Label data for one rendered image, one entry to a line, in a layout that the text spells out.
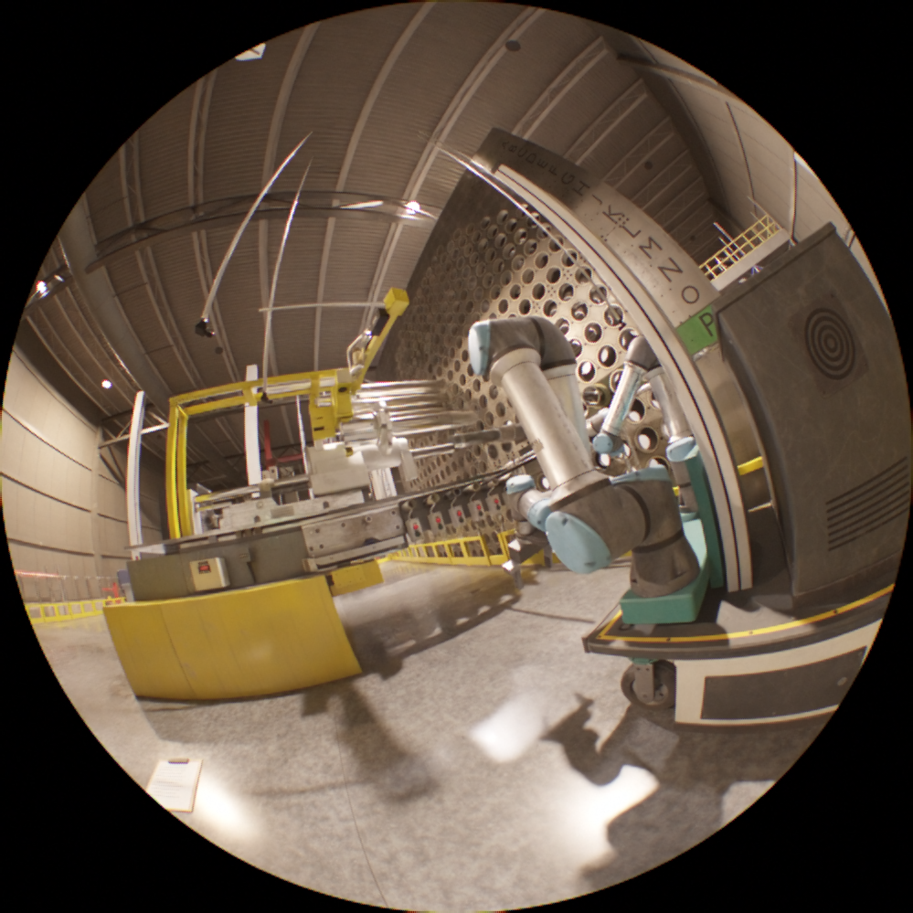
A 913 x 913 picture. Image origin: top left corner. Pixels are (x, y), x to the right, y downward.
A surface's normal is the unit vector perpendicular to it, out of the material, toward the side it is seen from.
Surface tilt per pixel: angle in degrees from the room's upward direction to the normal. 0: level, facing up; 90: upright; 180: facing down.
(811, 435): 90
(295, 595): 90
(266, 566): 90
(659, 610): 90
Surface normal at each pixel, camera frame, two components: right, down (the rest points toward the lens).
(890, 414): -0.83, 0.14
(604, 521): -0.09, -0.47
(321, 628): 0.43, -0.33
